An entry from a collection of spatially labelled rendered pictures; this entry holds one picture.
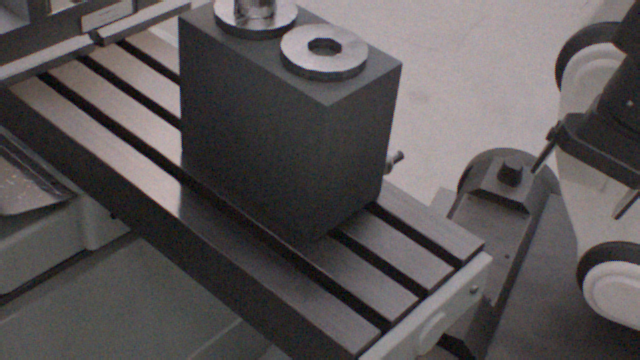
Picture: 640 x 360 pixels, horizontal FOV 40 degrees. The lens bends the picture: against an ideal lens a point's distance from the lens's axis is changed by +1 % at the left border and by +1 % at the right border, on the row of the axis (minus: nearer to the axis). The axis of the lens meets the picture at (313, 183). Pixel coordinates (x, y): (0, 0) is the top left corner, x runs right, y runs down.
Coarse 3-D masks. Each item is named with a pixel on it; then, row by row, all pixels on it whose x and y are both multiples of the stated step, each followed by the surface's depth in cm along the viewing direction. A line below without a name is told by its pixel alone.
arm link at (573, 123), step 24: (624, 72) 92; (600, 96) 99; (624, 96) 92; (576, 120) 101; (600, 120) 96; (624, 120) 93; (576, 144) 99; (600, 144) 98; (624, 144) 97; (600, 168) 99; (624, 168) 98
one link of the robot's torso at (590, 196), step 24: (600, 48) 109; (576, 72) 112; (600, 72) 110; (576, 96) 113; (576, 168) 123; (576, 192) 127; (600, 192) 126; (624, 192) 124; (576, 216) 130; (600, 216) 128; (624, 216) 126; (600, 240) 130; (624, 240) 129
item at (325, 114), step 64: (192, 64) 96; (256, 64) 89; (320, 64) 87; (384, 64) 90; (192, 128) 102; (256, 128) 93; (320, 128) 86; (384, 128) 95; (256, 192) 99; (320, 192) 91
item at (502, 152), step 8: (488, 152) 170; (496, 152) 168; (504, 152) 168; (512, 152) 167; (520, 152) 167; (472, 160) 172; (480, 160) 169; (528, 160) 166; (464, 168) 174; (544, 168) 166; (464, 176) 172; (544, 176) 165; (552, 176) 167; (552, 184) 166; (456, 192) 175; (552, 192) 165; (560, 192) 168
